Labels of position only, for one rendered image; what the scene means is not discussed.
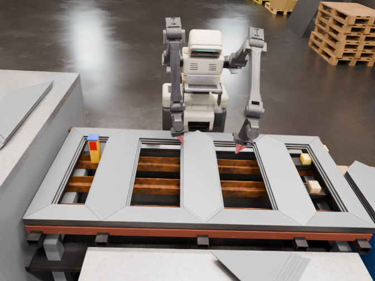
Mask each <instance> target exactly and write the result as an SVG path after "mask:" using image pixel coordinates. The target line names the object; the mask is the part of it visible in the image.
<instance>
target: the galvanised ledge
mask: <svg viewBox="0 0 375 281"><path fill-rule="evenodd" d="M140 151H141V152H173V153H180V146H173V145H158V144H141V150H140ZM215 152H216V154H236V153H235V148H234V147H215ZM288 152H289V154H290V156H291V157H300V156H301V154H302V151H301V150H295V149H290V150H288ZM236 155H252V156H255V155H254V151H253V148H244V149H243V150H241V151H240V152H238V153H237V154H236Z"/></svg>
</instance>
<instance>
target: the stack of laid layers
mask: <svg viewBox="0 0 375 281"><path fill-rule="evenodd" d="M87 138H88V136H83V137H82V139H81V142H80V144H79V146H78V148H77V150H76V152H75V154H74V156H73V158H72V160H71V163H70V165H69V167H68V169H67V171H66V174H65V176H64V178H63V179H62V181H61V184H60V186H59V188H58V190H57V193H56V195H55V197H54V199H53V201H52V203H51V204H58V203H59V201H60V199H61V196H62V194H63V192H64V189H65V187H66V185H67V183H68V181H69V178H70V176H71V174H72V172H73V169H74V167H75V165H76V163H77V161H78V158H79V156H80V154H81V152H82V150H83V147H84V145H85V142H88V140H87ZM108 139H109V137H99V142H100V143H106V145H107V142H108ZM213 143H214V152H215V147H234V148H236V144H235V143H233V142H232V141H216V140H214V141H213ZM141 144H158V145H173V146H180V207H183V208H184V209H185V210H186V211H188V212H189V213H191V214H192V215H193V216H195V217H196V218H197V219H198V220H200V221H201V222H202V223H203V224H195V223H172V222H129V221H85V220H41V219H23V223H24V225H67V226H112V227H157V228H180V229H225V230H270V231H315V232H359V233H374V232H375V228H369V227H326V226H282V225H238V224H205V223H206V222H207V221H208V220H210V219H211V218H212V217H213V216H215V215H216V214H217V213H218V212H219V211H221V210H222V209H224V205H223V197H222V190H221V185H220V178H219V171H218V164H217V157H216V152H215V160H216V165H217V173H218V181H219V189H220V198H221V202H222V207H221V208H220V209H218V210H217V211H216V212H215V213H213V214H212V215H210V216H209V217H208V218H207V219H205V220H204V221H203V220H202V219H201V218H199V217H198V216H196V215H195V214H194V213H193V212H191V211H190V210H189V209H187V208H186V207H185V206H184V140H183V143H181V141H180V140H179V139H156V138H139V141H138V147H137V152H136V157H135V161H134V166H133V172H132V177H131V183H130V186H129V191H128V196H127V202H126V206H130V204H131V198H132V193H133V187H134V181H135V178H136V172H137V166H138V160H139V156H140V150H141ZM106 145H105V148H106ZM285 146H286V148H287V149H295V150H306V151H307V153H308V155H309V157H310V158H311V160H312V162H313V164H314V166H315V168H316V169H317V171H318V173H319V175H320V177H321V178H322V180H323V182H324V183H325V185H326V187H327V189H328V191H329V192H330V194H331V196H332V198H333V200H334V202H335V203H336V205H337V207H338V209H339V211H340V212H348V210H347V208H346V207H345V205H344V204H343V202H342V200H341V198H340V197H339V195H338V193H337V192H336V190H335V188H334V186H333V185H332V183H331V181H330V179H329V178H328V176H327V175H326V173H325V171H324V169H323V168H322V166H321V164H320V162H319V161H318V159H317V157H316V155H315V154H314V152H313V150H312V149H311V147H310V146H309V144H291V143H285ZM105 148H104V150H105ZM246 148H253V151H254V155H255V157H256V160H257V164H258V167H259V170H260V173H261V176H262V179H263V183H264V185H265V188H266V192H267V195H268V198H269V201H270V204H271V207H272V210H278V207H277V204H276V201H275V198H274V195H273V192H272V190H271V186H270V183H269V181H268V178H267V175H266V171H265V169H264V166H263V163H262V160H261V157H260V155H259V151H258V149H257V146H256V143H255V142H254V144H253V145H251V144H248V143H247V146H246ZM103 153H104V151H103ZM102 156H103V154H102ZM101 160H102V157H101V159H100V162H101ZM100 162H99V165H100ZM99 165H98V168H99ZM98 168H97V171H98ZM97 171H96V173H95V176H96V174H97ZM95 176H94V179H95ZM94 179H93V182H94ZM93 182H92V185H93ZM92 185H91V188H90V190H91V189H92ZM89 194H90V191H89V193H88V197H89ZM88 197H87V199H86V202H87V200H88ZM86 202H85V205H86Z"/></svg>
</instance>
